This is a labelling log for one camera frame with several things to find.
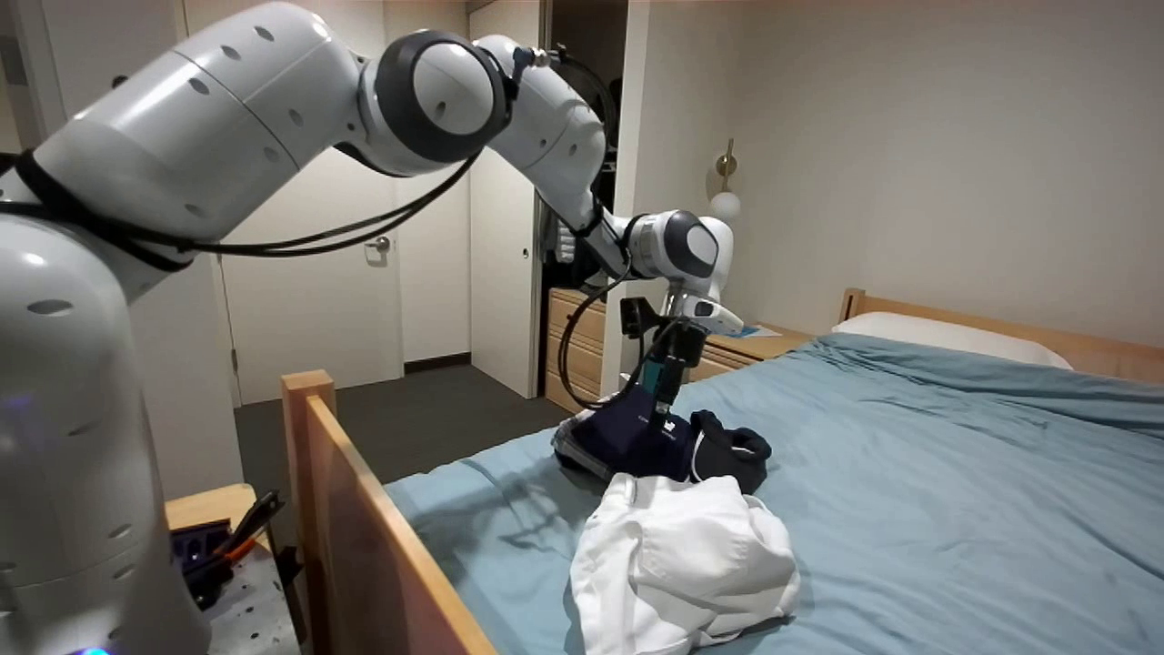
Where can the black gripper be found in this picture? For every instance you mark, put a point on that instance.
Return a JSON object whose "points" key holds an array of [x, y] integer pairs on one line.
{"points": [[674, 344]]}

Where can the white shorts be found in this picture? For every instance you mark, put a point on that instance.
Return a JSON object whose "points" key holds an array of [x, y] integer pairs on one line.
{"points": [[662, 567]]}

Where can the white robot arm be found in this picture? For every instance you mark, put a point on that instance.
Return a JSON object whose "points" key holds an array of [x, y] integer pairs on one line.
{"points": [[166, 169]]}

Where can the navy folded shirt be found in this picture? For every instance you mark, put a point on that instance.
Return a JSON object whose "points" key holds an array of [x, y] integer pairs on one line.
{"points": [[627, 434]]}

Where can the wooden nightstand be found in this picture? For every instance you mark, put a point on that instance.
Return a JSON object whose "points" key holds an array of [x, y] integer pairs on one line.
{"points": [[729, 356]]}

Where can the wooden dresser drawers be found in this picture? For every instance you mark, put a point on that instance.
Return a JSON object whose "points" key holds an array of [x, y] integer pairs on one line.
{"points": [[571, 349]]}

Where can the black rolled garment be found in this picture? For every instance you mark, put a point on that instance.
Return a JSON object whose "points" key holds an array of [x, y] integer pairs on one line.
{"points": [[729, 453]]}

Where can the white pillow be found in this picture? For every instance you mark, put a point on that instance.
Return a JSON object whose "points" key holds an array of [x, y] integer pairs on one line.
{"points": [[950, 335]]}

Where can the light blue bed sheet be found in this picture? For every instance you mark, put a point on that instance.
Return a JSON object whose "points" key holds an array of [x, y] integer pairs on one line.
{"points": [[936, 504]]}

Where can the white room door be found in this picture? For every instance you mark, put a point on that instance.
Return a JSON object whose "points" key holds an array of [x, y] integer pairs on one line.
{"points": [[324, 311]]}

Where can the small wooden side table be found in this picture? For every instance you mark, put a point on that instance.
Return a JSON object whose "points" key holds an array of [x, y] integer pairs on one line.
{"points": [[227, 504]]}

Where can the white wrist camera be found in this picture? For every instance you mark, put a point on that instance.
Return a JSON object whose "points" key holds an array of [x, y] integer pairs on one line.
{"points": [[706, 316]]}

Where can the globe wall lamp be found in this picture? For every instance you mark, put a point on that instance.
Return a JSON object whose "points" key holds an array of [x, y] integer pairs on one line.
{"points": [[720, 199]]}

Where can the wooden bed frame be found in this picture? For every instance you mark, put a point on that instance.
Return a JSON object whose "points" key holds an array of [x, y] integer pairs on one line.
{"points": [[371, 582]]}

